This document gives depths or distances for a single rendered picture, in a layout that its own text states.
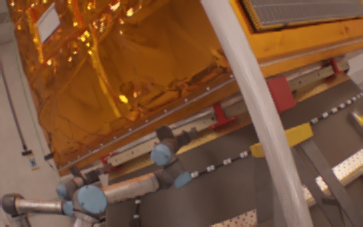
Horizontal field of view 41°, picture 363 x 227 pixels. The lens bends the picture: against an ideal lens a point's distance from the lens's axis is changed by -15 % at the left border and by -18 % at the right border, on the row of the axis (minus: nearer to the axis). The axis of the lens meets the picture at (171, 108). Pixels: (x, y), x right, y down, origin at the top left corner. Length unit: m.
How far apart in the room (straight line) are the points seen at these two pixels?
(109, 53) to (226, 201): 0.98
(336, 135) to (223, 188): 0.63
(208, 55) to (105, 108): 0.83
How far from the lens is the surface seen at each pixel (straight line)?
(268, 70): 2.22
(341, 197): 1.74
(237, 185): 2.44
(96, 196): 2.03
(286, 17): 2.42
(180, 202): 2.54
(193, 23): 2.32
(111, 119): 2.92
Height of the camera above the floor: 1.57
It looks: 5 degrees up
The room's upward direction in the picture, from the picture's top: 22 degrees counter-clockwise
